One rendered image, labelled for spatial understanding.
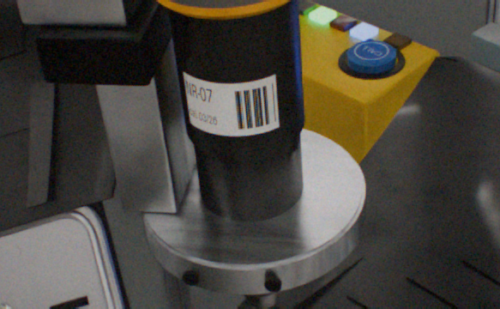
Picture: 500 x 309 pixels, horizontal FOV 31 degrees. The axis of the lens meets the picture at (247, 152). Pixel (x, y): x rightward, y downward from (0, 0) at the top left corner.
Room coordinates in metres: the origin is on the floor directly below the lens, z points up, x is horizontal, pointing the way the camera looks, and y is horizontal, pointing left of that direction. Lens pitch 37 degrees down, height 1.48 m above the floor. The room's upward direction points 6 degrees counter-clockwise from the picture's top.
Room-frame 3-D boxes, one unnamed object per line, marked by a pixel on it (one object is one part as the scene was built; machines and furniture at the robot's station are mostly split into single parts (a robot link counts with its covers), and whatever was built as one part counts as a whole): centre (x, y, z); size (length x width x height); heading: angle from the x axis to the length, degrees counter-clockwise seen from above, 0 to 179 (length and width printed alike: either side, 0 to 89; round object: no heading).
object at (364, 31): (0.69, -0.11, 1.08); 0.02 x 0.02 x 0.01; 41
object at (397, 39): (0.67, -0.14, 1.08); 0.02 x 0.02 x 0.01; 41
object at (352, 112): (0.68, -0.08, 1.02); 0.16 x 0.10 x 0.11; 41
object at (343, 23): (0.71, -0.10, 1.08); 0.02 x 0.02 x 0.01; 41
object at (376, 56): (0.64, -0.11, 1.08); 0.04 x 0.04 x 0.02
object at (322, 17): (0.72, -0.08, 1.08); 0.02 x 0.02 x 0.01; 41
